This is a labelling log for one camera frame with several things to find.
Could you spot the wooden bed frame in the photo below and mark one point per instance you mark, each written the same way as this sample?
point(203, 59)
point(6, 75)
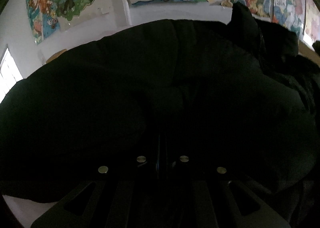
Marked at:
point(56, 55)

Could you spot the pink duvet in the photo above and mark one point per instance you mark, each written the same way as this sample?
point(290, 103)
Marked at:
point(26, 211)

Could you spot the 2024 dragon painting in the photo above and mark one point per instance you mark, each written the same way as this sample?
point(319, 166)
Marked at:
point(290, 14)

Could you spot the yellow pig painting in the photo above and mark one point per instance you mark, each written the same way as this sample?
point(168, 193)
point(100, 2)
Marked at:
point(311, 28)

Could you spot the black garment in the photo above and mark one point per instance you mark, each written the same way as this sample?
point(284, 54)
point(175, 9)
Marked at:
point(171, 123)

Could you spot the bright window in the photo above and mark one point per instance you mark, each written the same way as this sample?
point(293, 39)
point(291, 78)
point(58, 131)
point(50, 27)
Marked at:
point(10, 73)

